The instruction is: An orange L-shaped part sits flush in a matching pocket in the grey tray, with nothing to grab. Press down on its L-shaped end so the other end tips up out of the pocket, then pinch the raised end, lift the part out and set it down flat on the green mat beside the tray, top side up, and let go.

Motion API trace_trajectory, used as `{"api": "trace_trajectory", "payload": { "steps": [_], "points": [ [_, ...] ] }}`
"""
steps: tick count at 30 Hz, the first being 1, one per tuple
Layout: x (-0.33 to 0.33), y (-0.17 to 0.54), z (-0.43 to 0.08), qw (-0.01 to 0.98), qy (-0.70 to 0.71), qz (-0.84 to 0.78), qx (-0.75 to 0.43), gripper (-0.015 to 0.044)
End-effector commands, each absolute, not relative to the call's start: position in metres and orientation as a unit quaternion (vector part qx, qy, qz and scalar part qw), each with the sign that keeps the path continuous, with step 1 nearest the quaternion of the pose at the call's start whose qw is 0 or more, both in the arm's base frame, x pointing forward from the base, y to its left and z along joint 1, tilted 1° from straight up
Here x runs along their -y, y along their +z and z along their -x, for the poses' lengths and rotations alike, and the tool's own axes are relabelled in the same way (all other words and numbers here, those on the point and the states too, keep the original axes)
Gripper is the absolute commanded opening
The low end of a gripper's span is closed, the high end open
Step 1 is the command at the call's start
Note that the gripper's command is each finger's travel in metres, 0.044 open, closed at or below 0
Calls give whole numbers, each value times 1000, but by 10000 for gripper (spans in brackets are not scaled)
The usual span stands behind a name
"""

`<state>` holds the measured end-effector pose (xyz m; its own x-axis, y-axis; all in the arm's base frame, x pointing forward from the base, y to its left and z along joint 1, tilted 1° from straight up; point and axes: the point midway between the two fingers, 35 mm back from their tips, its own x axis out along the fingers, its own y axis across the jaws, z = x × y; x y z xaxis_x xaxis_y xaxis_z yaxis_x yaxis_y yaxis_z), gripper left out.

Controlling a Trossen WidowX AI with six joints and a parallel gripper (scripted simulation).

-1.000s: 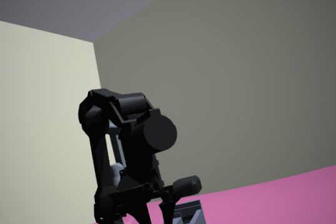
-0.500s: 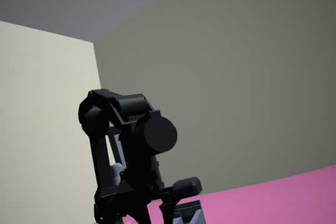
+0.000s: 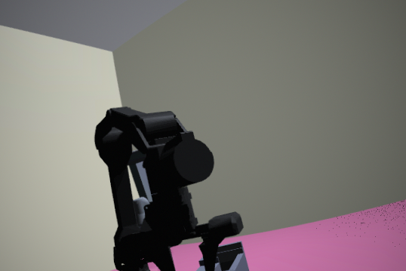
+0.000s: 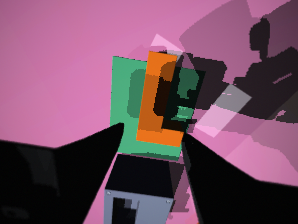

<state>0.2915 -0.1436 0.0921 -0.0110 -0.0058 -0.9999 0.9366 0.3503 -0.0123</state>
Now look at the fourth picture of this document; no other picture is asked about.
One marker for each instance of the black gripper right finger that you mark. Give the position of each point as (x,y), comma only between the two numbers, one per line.
(224,194)

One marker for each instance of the orange l-shaped part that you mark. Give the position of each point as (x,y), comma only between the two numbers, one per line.
(151,126)

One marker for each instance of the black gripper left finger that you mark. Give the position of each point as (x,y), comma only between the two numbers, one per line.
(72,173)

